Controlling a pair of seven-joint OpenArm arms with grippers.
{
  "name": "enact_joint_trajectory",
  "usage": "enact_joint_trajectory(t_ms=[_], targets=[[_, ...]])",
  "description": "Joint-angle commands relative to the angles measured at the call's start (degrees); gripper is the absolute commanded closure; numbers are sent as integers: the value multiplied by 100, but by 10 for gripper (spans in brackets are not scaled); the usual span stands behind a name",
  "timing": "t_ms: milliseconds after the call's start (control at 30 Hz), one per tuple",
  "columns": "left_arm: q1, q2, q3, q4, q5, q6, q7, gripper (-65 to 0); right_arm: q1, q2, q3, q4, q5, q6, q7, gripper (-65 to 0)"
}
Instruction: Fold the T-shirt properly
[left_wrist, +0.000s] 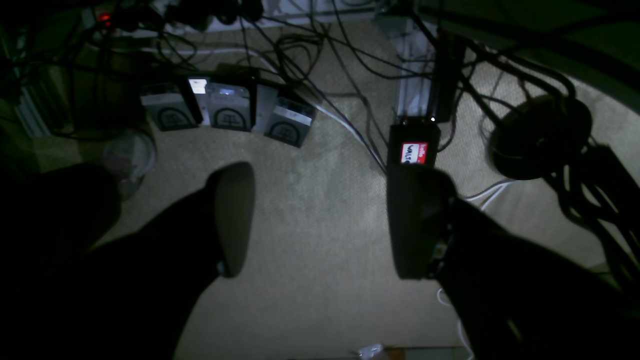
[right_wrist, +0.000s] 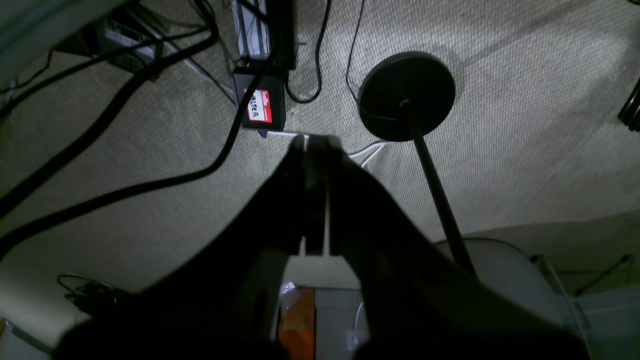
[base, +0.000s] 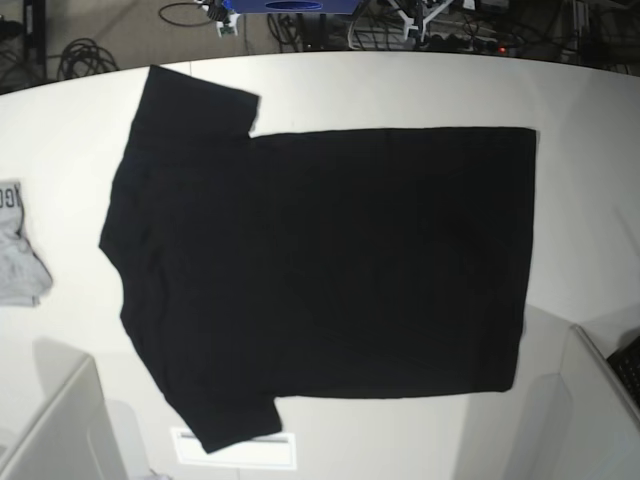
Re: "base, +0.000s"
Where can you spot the black T-shirt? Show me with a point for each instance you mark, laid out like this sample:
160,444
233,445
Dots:
355,264

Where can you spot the white label plate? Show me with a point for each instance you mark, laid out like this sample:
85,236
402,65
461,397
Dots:
272,452

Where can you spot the white metal stand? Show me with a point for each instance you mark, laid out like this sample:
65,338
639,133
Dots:
416,16

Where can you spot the blue box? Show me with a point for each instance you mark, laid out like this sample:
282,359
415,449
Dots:
292,6

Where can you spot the black power strip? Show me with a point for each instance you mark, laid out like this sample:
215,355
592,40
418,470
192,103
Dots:
501,46

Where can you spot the grey folded garment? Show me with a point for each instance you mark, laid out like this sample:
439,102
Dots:
24,277

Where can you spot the white partition panel left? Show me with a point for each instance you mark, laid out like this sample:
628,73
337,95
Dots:
70,436

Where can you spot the white partition panel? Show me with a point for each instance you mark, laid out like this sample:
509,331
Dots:
70,436
578,423

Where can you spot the white partition panel right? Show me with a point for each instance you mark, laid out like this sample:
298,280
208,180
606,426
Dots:
578,423

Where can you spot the black keyboard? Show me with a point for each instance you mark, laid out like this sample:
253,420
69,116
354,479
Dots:
625,363

